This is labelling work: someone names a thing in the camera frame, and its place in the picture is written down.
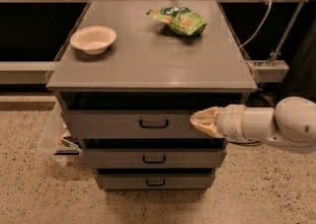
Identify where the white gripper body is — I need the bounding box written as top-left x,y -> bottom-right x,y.
215,105 -> 246,143

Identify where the metal diagonal rod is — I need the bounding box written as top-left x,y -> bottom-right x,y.
265,0 -> 308,66

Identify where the grey middle drawer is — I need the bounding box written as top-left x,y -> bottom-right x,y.
82,148 -> 226,169

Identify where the grey bottom drawer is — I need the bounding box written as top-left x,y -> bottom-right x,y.
96,174 -> 215,190

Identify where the white power cable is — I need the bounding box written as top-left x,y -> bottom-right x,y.
238,0 -> 273,50

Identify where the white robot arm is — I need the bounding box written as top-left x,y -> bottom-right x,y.
190,97 -> 316,154

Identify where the green chip bag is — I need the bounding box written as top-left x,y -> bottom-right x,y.
146,6 -> 206,37

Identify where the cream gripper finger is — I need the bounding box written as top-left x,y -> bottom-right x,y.
190,107 -> 222,123
193,123 -> 224,138

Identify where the grey top drawer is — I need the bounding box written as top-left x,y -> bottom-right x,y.
60,109 -> 246,140

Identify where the white bowl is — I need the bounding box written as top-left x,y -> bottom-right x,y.
70,26 -> 117,55

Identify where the grey drawer cabinet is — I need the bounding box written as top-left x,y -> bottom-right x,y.
47,0 -> 257,177

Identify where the grey drawer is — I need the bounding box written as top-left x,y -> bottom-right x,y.
60,109 -> 246,140
96,174 -> 215,190
82,148 -> 226,169

